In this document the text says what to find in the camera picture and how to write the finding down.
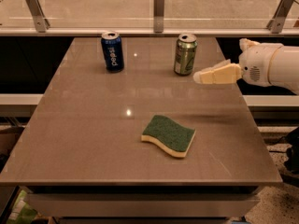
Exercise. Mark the green package on floor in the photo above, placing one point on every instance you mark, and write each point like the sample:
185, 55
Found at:
22, 213

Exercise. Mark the right metal bracket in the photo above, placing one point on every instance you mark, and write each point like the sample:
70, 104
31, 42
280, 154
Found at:
276, 24

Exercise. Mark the black object on floor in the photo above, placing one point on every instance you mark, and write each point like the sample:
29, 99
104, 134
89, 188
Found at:
292, 153

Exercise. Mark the blue pepsi can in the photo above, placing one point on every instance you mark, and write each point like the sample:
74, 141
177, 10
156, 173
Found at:
112, 50

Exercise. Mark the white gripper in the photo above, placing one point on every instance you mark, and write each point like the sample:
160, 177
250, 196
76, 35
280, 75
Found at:
254, 65

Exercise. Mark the left metal bracket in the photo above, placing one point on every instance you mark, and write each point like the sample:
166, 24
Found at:
40, 21

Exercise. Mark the middle metal bracket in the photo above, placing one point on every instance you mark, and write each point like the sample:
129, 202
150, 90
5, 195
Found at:
158, 16

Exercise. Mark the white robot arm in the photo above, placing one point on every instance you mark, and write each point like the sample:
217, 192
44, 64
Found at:
284, 69

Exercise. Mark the green yellow sponge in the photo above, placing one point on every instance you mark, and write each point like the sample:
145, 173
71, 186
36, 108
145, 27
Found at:
171, 137

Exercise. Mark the green soda can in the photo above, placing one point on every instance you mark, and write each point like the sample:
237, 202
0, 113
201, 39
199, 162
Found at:
185, 54

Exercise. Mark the metal bracket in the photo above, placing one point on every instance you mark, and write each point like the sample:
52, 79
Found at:
40, 21
158, 16
276, 24

